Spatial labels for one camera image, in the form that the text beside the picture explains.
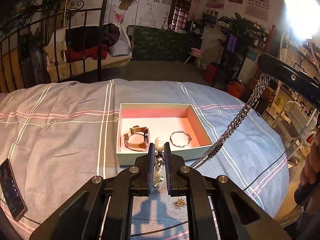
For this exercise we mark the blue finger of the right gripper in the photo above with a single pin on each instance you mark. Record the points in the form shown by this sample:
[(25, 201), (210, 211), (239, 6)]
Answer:
[(298, 81)]

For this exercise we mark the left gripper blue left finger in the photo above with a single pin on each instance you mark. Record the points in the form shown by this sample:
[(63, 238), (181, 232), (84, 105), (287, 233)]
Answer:
[(150, 166)]

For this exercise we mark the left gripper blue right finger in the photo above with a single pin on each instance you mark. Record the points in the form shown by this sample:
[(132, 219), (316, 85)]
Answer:
[(168, 166)]

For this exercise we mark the pearl drop earring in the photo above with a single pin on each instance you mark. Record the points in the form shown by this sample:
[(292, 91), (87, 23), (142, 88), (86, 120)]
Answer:
[(159, 161)]

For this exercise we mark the person's right hand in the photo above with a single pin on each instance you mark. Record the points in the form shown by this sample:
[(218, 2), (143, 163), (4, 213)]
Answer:
[(312, 164)]

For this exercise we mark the mint green pink-lined box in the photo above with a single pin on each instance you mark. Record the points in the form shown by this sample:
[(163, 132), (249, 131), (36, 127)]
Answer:
[(177, 124)]

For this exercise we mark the small gold brooch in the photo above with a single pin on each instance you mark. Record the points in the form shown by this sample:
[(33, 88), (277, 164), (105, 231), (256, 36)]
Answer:
[(179, 203)]

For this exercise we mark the large green potted plant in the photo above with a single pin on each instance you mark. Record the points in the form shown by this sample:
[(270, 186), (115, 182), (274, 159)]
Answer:
[(240, 32)]

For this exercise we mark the red bucket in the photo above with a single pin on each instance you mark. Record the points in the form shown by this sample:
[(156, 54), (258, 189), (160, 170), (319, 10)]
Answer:
[(209, 73)]

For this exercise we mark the pink stool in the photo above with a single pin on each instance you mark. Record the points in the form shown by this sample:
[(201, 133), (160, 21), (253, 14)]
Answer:
[(198, 54)]

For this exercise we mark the green patterned cloth table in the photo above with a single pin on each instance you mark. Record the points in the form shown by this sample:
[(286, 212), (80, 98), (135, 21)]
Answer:
[(152, 44)]

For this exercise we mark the red telephone booth cabinet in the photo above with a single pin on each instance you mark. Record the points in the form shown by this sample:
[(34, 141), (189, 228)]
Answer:
[(178, 15)]

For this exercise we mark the white wicker swing chair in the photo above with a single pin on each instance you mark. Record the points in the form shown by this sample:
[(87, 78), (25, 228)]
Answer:
[(74, 51)]

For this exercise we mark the black smartphone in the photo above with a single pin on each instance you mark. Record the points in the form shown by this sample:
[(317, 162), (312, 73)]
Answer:
[(12, 195)]

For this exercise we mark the pink leather strap watch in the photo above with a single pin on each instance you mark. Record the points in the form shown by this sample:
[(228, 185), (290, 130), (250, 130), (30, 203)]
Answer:
[(137, 138)]

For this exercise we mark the black iron bed frame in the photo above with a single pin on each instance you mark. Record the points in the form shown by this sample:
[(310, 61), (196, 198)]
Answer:
[(23, 39)]

